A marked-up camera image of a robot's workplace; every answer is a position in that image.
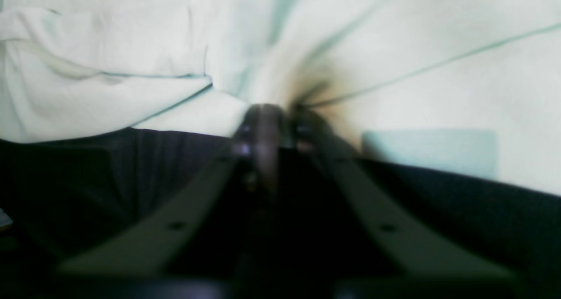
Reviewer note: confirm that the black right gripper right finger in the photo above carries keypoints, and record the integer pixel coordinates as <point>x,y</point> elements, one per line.
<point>432,266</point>

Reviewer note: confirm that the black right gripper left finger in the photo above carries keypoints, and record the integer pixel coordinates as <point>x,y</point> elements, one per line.
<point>132,265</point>

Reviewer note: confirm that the light green T-shirt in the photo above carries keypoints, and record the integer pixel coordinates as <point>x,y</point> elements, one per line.
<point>464,86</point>

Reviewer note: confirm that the black table cloth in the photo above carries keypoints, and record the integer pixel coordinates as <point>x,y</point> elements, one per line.
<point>73,194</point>

